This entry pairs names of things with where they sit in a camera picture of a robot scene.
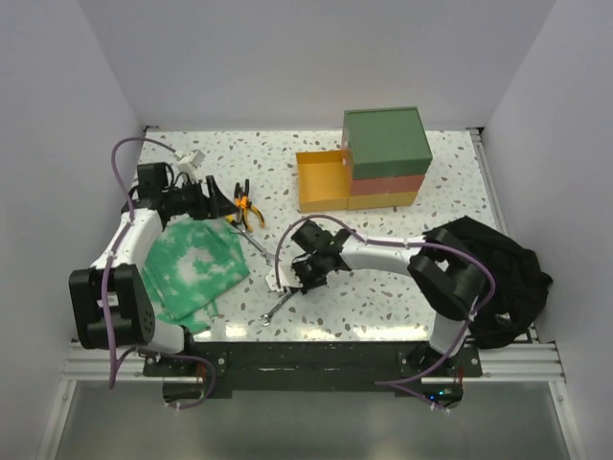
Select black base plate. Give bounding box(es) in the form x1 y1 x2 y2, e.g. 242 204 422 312
144 341 482 403

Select silver wrench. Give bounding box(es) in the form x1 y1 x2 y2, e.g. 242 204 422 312
261 292 294 327
233 224 275 266

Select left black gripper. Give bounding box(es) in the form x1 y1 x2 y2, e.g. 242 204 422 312
164 175 239 221

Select silver wrench near cloth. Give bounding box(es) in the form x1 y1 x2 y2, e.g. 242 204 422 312
233 224 275 266

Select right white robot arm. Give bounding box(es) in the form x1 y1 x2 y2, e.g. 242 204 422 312
269 218 495 377

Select green white cloth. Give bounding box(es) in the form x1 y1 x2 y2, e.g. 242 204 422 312
141 219 250 334

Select aluminium rail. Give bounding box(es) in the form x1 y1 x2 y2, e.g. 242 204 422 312
60 343 566 382

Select yellow drawer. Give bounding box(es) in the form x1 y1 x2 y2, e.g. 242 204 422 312
295 149 419 214

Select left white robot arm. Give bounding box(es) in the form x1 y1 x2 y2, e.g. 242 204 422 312
68 162 238 376

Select silver wrench front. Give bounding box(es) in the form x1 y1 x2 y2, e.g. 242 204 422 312
261 292 294 327

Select orange black pliers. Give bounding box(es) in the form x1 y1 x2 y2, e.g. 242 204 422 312
234 179 265 232

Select green drawer box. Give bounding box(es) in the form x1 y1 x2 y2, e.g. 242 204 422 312
341 106 433 180

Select black cloth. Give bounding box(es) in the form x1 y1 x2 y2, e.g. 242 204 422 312
424 217 553 349

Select orange drawer box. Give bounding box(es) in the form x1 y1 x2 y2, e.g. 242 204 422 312
345 161 425 196

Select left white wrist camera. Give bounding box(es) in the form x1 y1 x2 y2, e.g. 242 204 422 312
173 149 205 179

